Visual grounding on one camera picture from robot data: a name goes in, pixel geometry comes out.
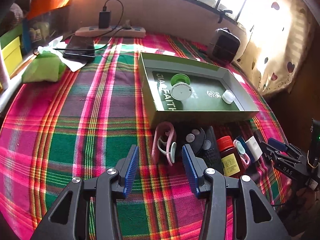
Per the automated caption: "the pink folding clip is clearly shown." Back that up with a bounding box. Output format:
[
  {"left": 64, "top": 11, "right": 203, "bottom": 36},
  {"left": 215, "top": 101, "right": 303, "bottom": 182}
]
[{"left": 151, "top": 121, "right": 177, "bottom": 166}]

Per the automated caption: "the black round button device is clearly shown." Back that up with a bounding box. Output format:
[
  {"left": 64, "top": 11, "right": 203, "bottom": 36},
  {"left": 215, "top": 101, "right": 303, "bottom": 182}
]
[{"left": 181, "top": 126, "right": 214, "bottom": 157}]

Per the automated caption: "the white USB charger plug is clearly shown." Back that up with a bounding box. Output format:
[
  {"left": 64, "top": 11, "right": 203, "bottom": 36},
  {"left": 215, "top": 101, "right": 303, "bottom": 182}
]
[{"left": 245, "top": 136, "right": 263, "bottom": 161}]

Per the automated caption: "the pink small clip case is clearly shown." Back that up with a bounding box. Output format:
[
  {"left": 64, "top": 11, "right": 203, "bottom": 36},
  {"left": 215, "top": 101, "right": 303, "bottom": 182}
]
[{"left": 233, "top": 140, "right": 251, "bottom": 169}]

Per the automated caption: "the brown bottle red cap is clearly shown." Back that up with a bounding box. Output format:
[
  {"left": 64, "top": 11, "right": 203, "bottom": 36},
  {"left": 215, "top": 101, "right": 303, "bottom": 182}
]
[{"left": 217, "top": 136, "right": 245, "bottom": 178}]

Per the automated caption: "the plaid tablecloth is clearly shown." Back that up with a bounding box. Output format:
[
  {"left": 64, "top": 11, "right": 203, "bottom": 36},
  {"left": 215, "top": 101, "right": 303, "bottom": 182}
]
[{"left": 0, "top": 31, "right": 296, "bottom": 240}]

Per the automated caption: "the small white round jar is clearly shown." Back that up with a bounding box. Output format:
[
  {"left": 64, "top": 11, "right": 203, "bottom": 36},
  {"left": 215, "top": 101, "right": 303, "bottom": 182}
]
[{"left": 221, "top": 90, "right": 235, "bottom": 105}]

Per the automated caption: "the green white thread spool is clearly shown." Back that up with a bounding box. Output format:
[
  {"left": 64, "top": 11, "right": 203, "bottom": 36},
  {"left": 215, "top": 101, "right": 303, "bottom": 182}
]
[{"left": 170, "top": 73, "right": 192, "bottom": 101}]

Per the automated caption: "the green cardboard box tray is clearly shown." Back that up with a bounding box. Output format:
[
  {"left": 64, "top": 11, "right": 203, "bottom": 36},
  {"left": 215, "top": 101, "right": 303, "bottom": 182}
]
[{"left": 138, "top": 53, "right": 259, "bottom": 128}]

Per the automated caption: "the small desk heater fan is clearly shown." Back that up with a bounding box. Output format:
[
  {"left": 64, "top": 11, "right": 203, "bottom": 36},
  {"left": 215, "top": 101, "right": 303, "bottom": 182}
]
[{"left": 207, "top": 28, "right": 241, "bottom": 64}]

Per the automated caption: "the heart patterned curtain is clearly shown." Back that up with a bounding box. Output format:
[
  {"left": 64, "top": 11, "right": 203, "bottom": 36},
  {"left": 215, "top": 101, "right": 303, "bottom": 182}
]
[{"left": 235, "top": 0, "right": 317, "bottom": 98}]

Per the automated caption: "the green cloth pouch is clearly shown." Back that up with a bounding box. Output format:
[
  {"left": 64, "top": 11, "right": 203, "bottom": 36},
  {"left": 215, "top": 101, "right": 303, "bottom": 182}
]
[{"left": 22, "top": 51, "right": 66, "bottom": 83}]

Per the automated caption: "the black smartphone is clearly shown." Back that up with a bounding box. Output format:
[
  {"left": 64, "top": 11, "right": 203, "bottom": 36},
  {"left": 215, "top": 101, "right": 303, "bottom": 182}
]
[{"left": 63, "top": 36, "right": 95, "bottom": 62}]

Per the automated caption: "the white paper sheet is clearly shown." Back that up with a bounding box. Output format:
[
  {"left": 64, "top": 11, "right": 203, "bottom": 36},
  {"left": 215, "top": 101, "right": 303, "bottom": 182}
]
[{"left": 37, "top": 36, "right": 87, "bottom": 72}]

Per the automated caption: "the white power strip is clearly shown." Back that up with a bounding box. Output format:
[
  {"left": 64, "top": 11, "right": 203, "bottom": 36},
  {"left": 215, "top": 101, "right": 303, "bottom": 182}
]
[{"left": 75, "top": 27, "right": 146, "bottom": 38}]

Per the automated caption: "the yellow green box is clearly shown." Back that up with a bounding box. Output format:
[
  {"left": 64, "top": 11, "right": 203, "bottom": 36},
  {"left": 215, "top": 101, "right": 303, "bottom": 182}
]
[{"left": 1, "top": 24, "right": 22, "bottom": 75}]

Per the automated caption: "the black power adapter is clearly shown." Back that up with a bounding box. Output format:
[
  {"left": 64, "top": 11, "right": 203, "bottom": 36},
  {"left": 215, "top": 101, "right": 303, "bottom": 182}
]
[{"left": 98, "top": 11, "right": 111, "bottom": 29}]

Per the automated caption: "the orange storage box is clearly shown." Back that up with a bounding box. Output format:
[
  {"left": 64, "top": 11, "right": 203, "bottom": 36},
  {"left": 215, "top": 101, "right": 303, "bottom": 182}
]
[{"left": 27, "top": 0, "right": 70, "bottom": 20}]

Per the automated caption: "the black charging cable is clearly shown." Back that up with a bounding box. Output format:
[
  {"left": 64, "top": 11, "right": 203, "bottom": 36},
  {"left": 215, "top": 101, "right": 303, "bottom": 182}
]
[{"left": 32, "top": 0, "right": 125, "bottom": 55}]

